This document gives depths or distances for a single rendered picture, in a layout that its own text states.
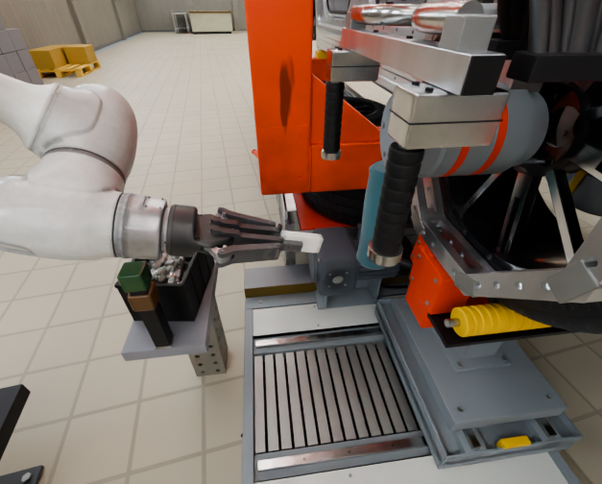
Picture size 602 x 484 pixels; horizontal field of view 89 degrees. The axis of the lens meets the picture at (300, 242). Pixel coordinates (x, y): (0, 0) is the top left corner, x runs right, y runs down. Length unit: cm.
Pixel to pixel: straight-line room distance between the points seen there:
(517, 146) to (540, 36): 25
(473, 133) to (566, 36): 9
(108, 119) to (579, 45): 53
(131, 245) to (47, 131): 19
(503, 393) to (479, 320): 36
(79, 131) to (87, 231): 15
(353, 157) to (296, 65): 31
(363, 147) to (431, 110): 70
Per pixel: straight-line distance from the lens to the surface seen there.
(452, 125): 33
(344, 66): 63
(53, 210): 45
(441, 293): 71
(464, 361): 101
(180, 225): 44
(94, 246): 46
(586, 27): 36
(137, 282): 58
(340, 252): 96
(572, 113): 78
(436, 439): 96
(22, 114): 55
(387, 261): 40
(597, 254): 46
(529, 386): 106
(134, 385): 126
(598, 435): 139
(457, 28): 33
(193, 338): 72
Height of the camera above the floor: 101
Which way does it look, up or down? 37 degrees down
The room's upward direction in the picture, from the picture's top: straight up
